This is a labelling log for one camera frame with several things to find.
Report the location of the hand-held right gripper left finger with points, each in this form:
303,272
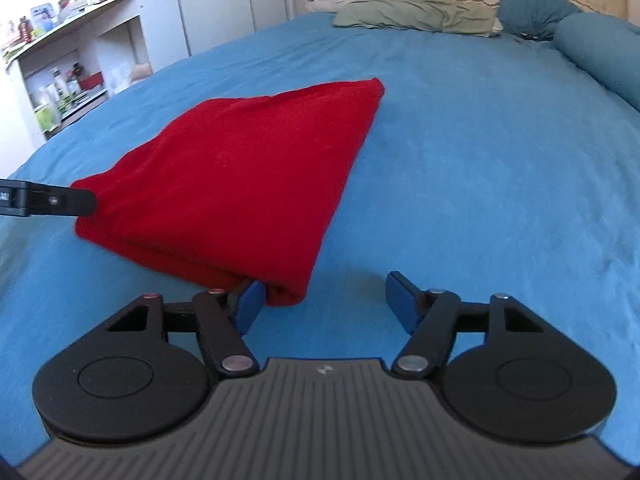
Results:
249,305

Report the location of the small dark object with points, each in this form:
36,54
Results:
525,37

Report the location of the blue duvet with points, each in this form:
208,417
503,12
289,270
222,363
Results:
605,50

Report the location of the white wardrobe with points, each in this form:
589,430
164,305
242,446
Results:
225,0

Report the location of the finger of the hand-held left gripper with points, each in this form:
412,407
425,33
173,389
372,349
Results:
60,201

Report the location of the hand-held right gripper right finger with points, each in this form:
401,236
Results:
402,300

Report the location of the red knit sweater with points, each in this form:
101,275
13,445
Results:
225,185

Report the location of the red box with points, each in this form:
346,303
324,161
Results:
91,81

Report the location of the beige bag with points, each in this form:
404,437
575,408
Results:
140,72

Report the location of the teal pillow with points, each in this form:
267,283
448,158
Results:
530,5

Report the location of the white shelf unit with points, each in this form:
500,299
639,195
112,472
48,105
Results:
115,40

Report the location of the green packet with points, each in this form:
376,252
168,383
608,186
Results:
47,119

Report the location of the green pillow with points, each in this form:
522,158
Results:
415,17

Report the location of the white bottle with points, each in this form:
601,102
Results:
59,82

